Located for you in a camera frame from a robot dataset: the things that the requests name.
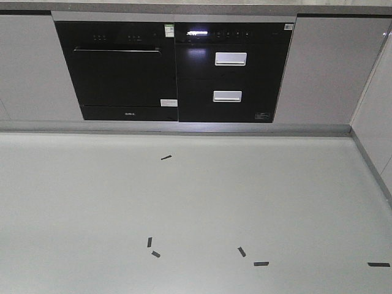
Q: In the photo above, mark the lower silver drawer handle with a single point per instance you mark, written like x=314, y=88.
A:
x=227, y=96

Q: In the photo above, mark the black drawer sterilizer cabinet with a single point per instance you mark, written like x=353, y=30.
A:
x=196, y=44

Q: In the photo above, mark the black built-in dishwasher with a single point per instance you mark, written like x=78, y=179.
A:
x=121, y=70

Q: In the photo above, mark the upper silver drawer handle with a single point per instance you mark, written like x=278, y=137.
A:
x=230, y=58

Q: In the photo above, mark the silver drawer handle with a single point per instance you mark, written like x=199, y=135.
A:
x=227, y=96
x=230, y=58

